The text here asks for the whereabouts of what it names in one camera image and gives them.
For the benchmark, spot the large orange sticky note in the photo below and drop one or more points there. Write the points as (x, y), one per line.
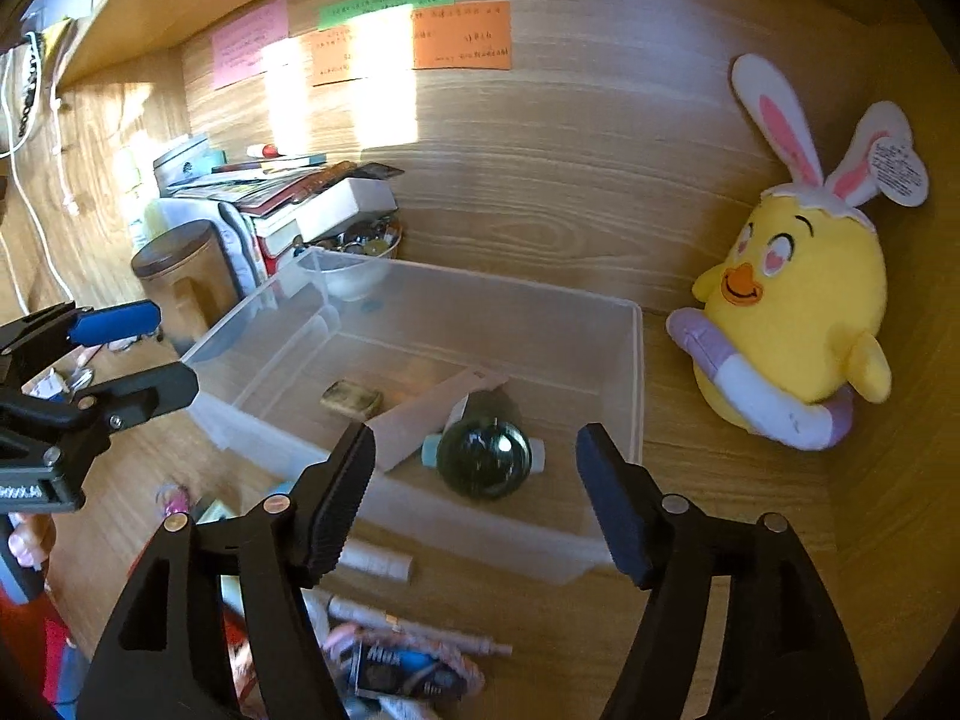
(461, 34)

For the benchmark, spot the white cosmetic tube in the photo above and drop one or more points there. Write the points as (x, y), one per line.
(379, 561)

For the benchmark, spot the teal white box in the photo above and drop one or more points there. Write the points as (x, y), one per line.
(180, 161)

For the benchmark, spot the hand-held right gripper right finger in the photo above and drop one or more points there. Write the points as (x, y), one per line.
(611, 510)

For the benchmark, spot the stack of books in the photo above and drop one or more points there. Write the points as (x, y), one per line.
(277, 191)

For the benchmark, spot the small orange sticky note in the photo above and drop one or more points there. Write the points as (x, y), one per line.
(330, 56)

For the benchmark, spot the wooden shelf board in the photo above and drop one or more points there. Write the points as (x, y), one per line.
(150, 7)

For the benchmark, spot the black blue packet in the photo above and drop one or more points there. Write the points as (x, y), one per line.
(405, 671)

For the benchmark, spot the green sticky note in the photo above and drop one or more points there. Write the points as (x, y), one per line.
(386, 0)

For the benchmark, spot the brown mug with lid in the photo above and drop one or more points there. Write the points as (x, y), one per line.
(187, 292)

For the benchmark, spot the white rectangular box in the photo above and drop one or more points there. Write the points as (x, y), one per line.
(345, 206)

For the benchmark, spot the white bowl of trinkets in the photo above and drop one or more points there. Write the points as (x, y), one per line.
(352, 270)

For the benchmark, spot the clear plastic storage bin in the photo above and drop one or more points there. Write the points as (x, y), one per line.
(525, 360)

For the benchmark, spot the red white book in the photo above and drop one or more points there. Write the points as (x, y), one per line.
(276, 244)

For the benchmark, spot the teal round tin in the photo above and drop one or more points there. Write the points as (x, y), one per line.
(429, 454)

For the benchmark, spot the small pink toy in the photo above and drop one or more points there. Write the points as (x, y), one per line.
(175, 499)

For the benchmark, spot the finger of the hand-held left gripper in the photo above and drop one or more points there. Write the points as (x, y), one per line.
(146, 388)
(112, 321)

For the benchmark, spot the long white tube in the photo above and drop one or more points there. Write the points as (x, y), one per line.
(427, 628)

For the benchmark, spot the dark green glass bottle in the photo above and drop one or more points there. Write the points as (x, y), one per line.
(484, 461)

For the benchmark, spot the person's left hand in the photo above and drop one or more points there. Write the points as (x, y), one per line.
(30, 540)

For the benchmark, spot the red capped marker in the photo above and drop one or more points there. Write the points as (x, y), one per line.
(261, 150)

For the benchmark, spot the pink sticky note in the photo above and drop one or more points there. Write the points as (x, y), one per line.
(247, 41)

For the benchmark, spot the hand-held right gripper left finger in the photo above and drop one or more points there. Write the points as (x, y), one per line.
(337, 510)

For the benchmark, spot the small tan tin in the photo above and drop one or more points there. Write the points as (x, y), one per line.
(351, 399)

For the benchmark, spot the yellow chick plush toy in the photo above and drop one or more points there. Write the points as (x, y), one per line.
(795, 300)

